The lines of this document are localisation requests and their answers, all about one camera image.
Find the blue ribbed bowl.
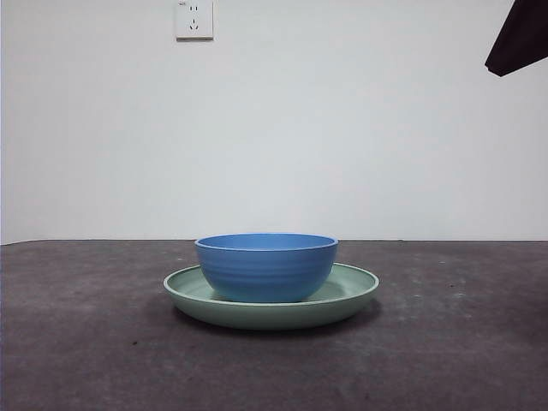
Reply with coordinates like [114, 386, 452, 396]
[194, 232, 339, 302]

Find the pale green plate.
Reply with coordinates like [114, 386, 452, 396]
[163, 261, 380, 331]

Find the white wall socket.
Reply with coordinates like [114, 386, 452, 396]
[175, 0, 215, 43]

